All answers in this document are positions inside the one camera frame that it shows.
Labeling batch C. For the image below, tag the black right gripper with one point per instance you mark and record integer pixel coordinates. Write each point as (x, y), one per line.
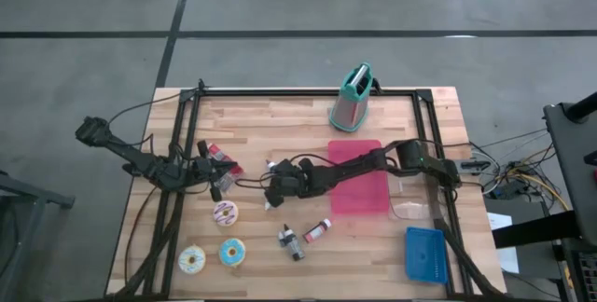
(291, 183)

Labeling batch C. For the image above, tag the tiny pink white item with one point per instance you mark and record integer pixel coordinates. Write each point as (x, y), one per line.
(271, 165)

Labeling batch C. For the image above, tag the cream frosted toy donut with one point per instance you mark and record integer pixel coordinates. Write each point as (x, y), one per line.
(183, 264)

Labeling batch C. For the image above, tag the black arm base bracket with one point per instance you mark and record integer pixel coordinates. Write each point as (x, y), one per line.
(130, 169)

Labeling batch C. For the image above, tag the white paper sheet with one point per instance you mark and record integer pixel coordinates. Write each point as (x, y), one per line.
(501, 223)

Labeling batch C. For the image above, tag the grey metal bench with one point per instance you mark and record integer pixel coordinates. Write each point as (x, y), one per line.
(28, 195)

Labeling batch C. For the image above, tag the red clear snack packet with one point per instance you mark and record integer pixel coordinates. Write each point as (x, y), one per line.
(219, 153)

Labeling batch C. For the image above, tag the teal steel box grater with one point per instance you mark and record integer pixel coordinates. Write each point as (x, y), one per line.
(350, 111)

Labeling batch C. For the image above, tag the blue frosted toy donut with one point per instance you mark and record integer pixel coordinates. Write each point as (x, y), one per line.
(224, 257)

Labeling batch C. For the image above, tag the black aluminium table frame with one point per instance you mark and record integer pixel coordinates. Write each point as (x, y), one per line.
(303, 92)

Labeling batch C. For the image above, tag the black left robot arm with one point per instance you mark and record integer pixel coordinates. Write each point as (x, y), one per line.
(140, 157)

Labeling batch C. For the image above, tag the blue plastic basket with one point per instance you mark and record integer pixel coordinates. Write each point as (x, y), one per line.
(424, 255)

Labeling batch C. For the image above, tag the clear plastic tray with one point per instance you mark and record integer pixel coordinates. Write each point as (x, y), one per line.
(410, 209)

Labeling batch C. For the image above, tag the black food colouring bottle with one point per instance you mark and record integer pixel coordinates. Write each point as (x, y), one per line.
(292, 243)

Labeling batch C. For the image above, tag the red plastic tray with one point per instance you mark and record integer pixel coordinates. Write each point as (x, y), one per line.
(359, 199)

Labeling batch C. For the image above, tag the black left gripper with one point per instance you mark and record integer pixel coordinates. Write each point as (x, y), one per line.
(205, 169)

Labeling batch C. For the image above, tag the pink frosted toy donut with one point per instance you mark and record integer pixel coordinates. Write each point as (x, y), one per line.
(218, 215)

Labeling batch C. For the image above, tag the dark grey equipment cart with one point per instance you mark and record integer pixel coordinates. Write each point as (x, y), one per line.
(569, 153)

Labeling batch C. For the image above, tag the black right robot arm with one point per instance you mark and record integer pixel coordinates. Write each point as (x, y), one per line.
(354, 167)

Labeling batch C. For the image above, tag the red food colouring bottle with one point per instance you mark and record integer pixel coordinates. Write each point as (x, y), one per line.
(315, 233)

